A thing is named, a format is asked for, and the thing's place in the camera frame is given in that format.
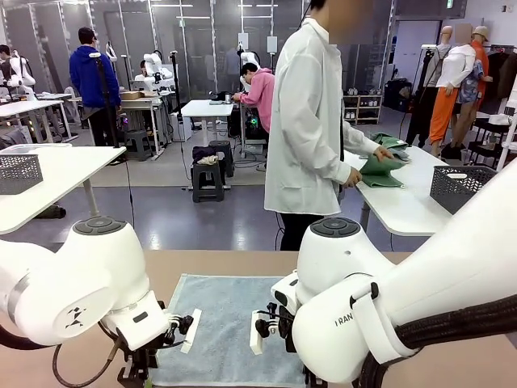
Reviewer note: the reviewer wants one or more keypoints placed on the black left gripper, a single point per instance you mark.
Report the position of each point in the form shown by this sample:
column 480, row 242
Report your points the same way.
column 137, row 363

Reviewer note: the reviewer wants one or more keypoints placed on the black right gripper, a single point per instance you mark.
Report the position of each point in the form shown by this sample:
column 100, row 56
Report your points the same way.
column 291, row 331

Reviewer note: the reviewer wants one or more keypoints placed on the light blue terry towel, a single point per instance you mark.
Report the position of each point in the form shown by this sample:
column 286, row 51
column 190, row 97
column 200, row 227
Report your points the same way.
column 226, row 299

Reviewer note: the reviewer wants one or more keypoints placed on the green towel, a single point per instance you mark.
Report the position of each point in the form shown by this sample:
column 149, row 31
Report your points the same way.
column 393, row 142
column 379, row 175

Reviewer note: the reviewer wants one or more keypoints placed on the person's right forearm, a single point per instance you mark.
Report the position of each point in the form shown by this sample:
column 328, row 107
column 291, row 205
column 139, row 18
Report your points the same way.
column 337, row 171

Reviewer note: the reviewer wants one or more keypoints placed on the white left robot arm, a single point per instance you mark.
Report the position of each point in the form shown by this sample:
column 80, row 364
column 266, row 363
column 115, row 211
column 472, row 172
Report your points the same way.
column 81, row 275

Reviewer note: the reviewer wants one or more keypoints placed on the person's left forearm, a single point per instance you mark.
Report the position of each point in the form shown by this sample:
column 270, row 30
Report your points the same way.
column 359, row 143

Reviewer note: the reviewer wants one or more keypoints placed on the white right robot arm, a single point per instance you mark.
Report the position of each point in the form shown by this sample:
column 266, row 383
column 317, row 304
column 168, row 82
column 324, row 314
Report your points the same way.
column 343, row 262

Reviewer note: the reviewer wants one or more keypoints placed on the grey plastic basket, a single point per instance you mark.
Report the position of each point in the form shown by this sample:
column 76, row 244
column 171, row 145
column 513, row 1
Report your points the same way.
column 20, row 174
column 452, row 190

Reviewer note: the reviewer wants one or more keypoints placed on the person's right hand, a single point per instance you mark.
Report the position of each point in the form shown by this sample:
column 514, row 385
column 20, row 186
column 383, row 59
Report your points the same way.
column 353, row 178

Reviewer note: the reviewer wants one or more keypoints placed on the person's left hand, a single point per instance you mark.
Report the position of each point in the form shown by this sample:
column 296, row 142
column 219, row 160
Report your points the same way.
column 382, row 153

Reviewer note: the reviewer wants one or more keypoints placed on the white side table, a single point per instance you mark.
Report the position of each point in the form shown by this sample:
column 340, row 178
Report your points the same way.
column 404, row 210

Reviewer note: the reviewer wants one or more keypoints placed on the grey plastic step stool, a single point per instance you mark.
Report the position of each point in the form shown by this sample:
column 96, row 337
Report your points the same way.
column 208, row 182

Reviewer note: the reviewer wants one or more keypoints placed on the black step stool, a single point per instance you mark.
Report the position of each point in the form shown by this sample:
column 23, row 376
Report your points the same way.
column 224, row 151

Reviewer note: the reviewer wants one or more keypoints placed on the pile of dark clothes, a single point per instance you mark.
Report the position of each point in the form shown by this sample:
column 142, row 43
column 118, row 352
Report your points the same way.
column 204, row 155

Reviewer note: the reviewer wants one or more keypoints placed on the grey towel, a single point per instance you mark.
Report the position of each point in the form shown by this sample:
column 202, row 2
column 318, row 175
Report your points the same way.
column 402, row 155

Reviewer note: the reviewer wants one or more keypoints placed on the computer tower with lights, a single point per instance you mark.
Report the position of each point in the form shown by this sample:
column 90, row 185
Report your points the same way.
column 254, row 125

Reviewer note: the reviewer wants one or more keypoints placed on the person in white shirt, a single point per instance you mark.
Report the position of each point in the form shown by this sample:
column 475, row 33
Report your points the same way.
column 303, row 121

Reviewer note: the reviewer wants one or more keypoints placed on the dark grey step stool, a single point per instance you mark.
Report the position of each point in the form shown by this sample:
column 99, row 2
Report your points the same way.
column 137, row 141

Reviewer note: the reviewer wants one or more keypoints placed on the white computer tower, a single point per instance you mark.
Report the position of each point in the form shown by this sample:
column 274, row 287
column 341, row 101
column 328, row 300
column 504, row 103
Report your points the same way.
column 179, row 127

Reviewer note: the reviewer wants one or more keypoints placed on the wooden shoe shelf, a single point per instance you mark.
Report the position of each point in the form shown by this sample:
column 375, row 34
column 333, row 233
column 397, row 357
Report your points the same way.
column 363, row 109

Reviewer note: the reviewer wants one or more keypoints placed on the white standing desk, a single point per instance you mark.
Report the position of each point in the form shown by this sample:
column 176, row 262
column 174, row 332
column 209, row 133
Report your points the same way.
column 206, row 108

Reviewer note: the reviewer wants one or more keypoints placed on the person in pink hoodie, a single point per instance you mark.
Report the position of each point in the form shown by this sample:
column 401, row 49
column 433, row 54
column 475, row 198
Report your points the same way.
column 260, row 93

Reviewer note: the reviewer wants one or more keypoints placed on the white desk with box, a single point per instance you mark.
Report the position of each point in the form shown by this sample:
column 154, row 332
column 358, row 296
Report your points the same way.
column 141, row 105

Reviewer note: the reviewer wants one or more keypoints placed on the black bags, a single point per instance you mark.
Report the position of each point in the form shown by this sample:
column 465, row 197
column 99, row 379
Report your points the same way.
column 398, row 95

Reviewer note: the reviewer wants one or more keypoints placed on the mannequin in orange trousers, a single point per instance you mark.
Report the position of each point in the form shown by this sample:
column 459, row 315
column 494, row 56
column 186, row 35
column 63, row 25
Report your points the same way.
column 440, row 117

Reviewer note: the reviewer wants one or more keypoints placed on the black tripod pole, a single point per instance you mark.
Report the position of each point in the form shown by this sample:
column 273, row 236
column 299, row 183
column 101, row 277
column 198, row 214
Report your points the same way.
column 106, row 97
column 176, row 93

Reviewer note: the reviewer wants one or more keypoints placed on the cardboard box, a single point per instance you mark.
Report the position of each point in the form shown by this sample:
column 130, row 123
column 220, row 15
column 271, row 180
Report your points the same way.
column 133, row 95

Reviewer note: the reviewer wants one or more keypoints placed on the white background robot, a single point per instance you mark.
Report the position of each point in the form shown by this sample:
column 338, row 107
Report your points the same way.
column 22, row 70
column 155, row 64
column 251, row 58

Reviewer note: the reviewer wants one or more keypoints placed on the black trolley cart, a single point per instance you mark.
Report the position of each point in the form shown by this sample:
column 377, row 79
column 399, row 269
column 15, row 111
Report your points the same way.
column 488, row 137

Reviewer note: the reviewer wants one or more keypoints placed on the long white workbench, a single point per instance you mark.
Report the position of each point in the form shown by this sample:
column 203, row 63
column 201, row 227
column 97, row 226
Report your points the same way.
column 28, row 106

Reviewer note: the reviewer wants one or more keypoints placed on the person in blue hoodie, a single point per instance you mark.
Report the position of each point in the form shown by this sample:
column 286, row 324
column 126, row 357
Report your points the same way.
column 91, row 77

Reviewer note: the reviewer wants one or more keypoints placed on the black light stand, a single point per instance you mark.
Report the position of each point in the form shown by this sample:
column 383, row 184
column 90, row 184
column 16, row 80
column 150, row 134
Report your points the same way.
column 428, row 47

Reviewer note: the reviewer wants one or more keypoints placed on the mannequin in white blouse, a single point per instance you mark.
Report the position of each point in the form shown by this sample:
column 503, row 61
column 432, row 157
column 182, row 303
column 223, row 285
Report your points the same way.
column 460, row 64

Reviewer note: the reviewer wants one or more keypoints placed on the person in dark top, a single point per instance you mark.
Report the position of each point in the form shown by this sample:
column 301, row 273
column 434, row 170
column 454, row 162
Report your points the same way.
column 5, row 60

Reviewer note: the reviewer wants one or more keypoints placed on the clothes rack with coats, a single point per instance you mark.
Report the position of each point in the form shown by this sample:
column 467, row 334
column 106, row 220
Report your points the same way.
column 503, row 77

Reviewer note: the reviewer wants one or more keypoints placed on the mannequin in orange shirt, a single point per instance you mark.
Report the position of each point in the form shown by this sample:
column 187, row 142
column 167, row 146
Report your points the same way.
column 480, row 52

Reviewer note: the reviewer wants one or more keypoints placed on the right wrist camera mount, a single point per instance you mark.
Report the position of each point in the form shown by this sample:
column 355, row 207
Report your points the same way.
column 257, row 335

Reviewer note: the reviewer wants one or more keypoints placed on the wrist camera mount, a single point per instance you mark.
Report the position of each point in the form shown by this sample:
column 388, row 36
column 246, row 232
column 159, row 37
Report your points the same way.
column 192, row 331
column 257, row 335

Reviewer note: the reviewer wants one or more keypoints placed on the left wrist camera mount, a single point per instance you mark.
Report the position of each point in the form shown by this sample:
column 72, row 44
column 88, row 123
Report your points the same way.
column 192, row 331

